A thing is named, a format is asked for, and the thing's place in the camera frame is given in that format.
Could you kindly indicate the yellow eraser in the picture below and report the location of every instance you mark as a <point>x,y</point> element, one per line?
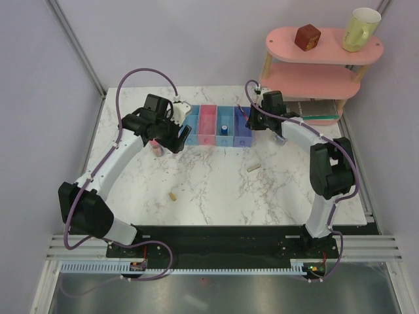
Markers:
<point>172,196</point>

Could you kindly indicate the white cable duct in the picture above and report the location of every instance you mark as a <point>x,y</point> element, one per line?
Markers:
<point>128,268</point>

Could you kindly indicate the pink drawer bin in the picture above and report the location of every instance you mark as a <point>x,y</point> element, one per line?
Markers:
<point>207,125</point>

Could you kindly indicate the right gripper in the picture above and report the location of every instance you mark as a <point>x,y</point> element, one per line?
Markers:
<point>251,123</point>

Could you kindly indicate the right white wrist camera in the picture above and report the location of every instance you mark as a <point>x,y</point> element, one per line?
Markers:
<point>259,92</point>

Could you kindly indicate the pink cap bottle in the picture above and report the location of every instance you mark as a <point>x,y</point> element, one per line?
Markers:
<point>157,148</point>

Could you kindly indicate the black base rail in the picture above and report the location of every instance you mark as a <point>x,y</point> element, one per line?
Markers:
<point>225,247</point>

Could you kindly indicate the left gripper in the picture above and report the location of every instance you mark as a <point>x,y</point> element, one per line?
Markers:
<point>175,144</point>

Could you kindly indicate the light blue drawer bin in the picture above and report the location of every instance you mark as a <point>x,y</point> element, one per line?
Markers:
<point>192,120</point>

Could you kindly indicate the cyan drawer bin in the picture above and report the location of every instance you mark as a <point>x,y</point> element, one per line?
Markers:
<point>225,115</point>

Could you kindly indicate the blue cap stamp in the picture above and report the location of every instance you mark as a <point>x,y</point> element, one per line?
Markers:
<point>224,130</point>

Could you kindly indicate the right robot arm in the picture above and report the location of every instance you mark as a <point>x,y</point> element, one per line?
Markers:
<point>332,169</point>

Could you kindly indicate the purple drawer bin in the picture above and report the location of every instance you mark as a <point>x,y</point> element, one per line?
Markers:
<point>242,135</point>

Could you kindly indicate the brown cube box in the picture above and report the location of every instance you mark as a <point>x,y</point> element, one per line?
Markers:
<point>307,37</point>

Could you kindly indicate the dark setup guide booklet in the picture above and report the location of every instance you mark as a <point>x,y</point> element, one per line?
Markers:
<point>294,106</point>

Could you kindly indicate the clear paperclip box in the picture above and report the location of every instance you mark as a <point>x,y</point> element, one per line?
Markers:
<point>279,140</point>

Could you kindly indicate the white chalk stick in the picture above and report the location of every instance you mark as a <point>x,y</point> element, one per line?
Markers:
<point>253,168</point>

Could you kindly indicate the green folder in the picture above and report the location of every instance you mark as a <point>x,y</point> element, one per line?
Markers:
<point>324,109</point>

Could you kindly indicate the pink three tier shelf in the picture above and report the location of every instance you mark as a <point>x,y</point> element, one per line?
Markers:
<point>324,72</point>

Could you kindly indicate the yellow green mug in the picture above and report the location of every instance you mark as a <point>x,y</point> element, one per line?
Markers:
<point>360,28</point>

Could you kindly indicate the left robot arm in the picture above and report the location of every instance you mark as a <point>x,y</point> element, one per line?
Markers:
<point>83,203</point>

